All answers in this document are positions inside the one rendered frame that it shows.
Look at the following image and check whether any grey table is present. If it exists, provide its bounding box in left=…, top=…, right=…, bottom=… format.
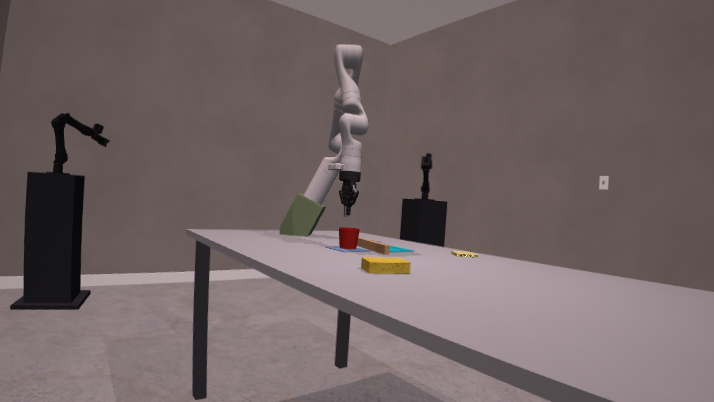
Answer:
left=186, top=227, right=714, bottom=402

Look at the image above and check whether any black stand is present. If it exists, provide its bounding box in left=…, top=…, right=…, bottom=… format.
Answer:
left=399, top=197, right=449, bottom=248
left=9, top=171, right=92, bottom=311

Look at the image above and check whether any thick yellow sponge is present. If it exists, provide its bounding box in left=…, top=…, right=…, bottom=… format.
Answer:
left=360, top=256, right=412, bottom=276

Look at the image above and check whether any red cup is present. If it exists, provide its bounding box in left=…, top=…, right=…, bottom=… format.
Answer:
left=338, top=226, right=361, bottom=251

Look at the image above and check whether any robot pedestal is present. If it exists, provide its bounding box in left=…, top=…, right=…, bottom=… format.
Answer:
left=279, top=192, right=326, bottom=238

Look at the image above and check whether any brown wooden rail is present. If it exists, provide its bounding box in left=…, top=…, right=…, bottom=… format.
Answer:
left=356, top=237, right=391, bottom=256

